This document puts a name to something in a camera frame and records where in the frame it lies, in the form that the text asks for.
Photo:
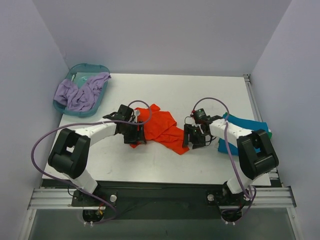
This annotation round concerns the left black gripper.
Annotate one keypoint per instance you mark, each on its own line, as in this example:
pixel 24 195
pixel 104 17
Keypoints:
pixel 135 135

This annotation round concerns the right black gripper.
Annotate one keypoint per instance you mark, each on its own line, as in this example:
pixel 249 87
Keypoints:
pixel 194 136

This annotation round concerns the orange t shirt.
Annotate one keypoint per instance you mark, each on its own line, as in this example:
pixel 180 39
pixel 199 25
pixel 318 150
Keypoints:
pixel 162 128

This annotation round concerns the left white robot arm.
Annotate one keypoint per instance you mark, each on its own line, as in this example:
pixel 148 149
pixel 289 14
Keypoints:
pixel 69 155

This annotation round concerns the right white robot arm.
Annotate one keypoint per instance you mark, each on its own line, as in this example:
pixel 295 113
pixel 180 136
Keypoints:
pixel 251 152

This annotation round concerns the folded blue t shirt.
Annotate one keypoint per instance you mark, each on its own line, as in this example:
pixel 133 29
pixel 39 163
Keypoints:
pixel 243 123

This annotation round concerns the purple t shirt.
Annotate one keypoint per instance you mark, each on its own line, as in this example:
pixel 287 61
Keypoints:
pixel 84 98

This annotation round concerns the folded green t shirt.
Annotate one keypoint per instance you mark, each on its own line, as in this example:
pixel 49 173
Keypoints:
pixel 269 133

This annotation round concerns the teal plastic basket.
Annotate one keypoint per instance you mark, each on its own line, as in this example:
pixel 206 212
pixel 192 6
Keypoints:
pixel 79 74

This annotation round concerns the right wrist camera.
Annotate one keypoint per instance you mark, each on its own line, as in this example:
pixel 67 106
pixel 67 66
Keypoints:
pixel 200 116

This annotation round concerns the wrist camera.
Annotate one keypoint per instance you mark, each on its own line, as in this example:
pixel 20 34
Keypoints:
pixel 200 116
pixel 136 113

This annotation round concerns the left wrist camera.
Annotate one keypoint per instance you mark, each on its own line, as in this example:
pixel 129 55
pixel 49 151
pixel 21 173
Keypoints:
pixel 136 113

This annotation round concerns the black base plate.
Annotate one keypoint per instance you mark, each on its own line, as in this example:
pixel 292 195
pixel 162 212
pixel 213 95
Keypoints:
pixel 172 211

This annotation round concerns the aluminium mounting rail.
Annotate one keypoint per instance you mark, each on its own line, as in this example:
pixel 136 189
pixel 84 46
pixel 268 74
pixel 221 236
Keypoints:
pixel 61 198

